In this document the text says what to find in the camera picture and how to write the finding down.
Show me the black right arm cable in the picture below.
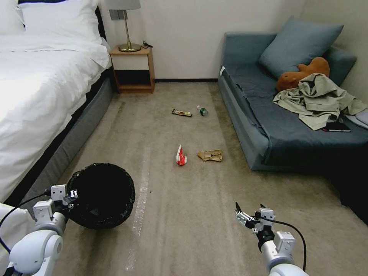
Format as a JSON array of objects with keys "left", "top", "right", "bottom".
[{"left": 269, "top": 218, "right": 307, "bottom": 273}]

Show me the wooden nightstand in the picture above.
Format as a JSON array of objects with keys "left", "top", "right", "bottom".
[{"left": 109, "top": 45, "right": 156, "bottom": 95}]

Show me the small white pillow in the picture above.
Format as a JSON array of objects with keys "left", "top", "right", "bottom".
[{"left": 0, "top": 0, "right": 27, "bottom": 37}]

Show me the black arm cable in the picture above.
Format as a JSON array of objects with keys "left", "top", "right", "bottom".
[
  {"left": 0, "top": 191, "right": 53, "bottom": 251},
  {"left": 269, "top": 218, "right": 307, "bottom": 273}
]

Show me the brown plush toy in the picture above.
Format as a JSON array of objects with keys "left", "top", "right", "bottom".
[{"left": 276, "top": 56, "right": 330, "bottom": 92}]

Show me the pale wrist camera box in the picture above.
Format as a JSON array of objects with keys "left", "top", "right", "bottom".
[
  {"left": 260, "top": 208, "right": 275, "bottom": 228},
  {"left": 51, "top": 184, "right": 69, "bottom": 201}
]

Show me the black flat phone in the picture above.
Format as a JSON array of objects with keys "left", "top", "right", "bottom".
[{"left": 321, "top": 122, "right": 352, "bottom": 133}]

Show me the dark furniture block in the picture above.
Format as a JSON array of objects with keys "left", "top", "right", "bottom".
[{"left": 329, "top": 169, "right": 368, "bottom": 227}]

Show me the red and white wrapper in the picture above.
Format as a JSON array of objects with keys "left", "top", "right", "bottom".
[{"left": 174, "top": 144, "right": 188, "bottom": 167}]

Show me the blue sofa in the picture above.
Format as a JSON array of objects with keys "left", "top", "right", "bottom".
[{"left": 217, "top": 31, "right": 368, "bottom": 173}]

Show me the blue cushion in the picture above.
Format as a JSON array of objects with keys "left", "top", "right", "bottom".
[{"left": 258, "top": 15, "right": 345, "bottom": 80}]

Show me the grey bed base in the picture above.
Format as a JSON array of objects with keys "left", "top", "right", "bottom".
[{"left": 5, "top": 75, "right": 114, "bottom": 208}]

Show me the crumpled brown paper bag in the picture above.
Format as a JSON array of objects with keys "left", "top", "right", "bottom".
[{"left": 197, "top": 149, "right": 224, "bottom": 163}]

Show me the grey wall switch panel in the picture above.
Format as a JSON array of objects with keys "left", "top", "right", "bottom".
[{"left": 109, "top": 9, "right": 128, "bottom": 20}]

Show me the beige crumpled garment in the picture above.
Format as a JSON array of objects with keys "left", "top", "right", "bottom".
[{"left": 272, "top": 73, "right": 368, "bottom": 131}]

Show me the white duvet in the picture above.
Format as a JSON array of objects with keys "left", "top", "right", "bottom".
[{"left": 0, "top": 34, "right": 113, "bottom": 202}]

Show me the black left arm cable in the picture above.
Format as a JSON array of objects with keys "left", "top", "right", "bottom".
[{"left": 0, "top": 191, "right": 53, "bottom": 251}]

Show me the black trash bin with bag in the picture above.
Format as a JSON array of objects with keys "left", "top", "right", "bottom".
[{"left": 67, "top": 163, "right": 136, "bottom": 230}]

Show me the brass table lamp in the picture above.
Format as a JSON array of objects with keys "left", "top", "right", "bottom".
[{"left": 107, "top": 0, "right": 142, "bottom": 53}]

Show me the dark headboard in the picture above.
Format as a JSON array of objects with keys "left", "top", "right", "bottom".
[{"left": 94, "top": 5, "right": 108, "bottom": 41}]

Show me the dark snack bar wrapper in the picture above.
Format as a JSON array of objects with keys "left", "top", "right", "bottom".
[{"left": 171, "top": 108, "right": 193, "bottom": 118}]

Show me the pale blue folded cloth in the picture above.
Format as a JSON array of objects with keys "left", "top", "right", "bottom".
[{"left": 343, "top": 110, "right": 368, "bottom": 130}]

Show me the large white pillow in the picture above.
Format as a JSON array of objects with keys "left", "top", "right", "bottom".
[{"left": 18, "top": 0, "right": 105, "bottom": 46}]

